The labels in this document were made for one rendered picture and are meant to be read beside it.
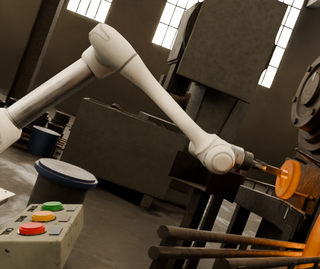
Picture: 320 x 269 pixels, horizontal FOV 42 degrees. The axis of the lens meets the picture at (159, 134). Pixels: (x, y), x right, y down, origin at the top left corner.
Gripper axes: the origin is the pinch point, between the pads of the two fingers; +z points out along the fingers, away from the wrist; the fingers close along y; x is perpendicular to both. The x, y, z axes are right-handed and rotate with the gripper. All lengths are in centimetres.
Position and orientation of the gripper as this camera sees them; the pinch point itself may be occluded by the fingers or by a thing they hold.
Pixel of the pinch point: (288, 175)
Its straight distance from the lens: 174.2
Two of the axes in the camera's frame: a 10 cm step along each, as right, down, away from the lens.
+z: 9.5, 3.1, 0.6
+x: 3.1, -9.5, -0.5
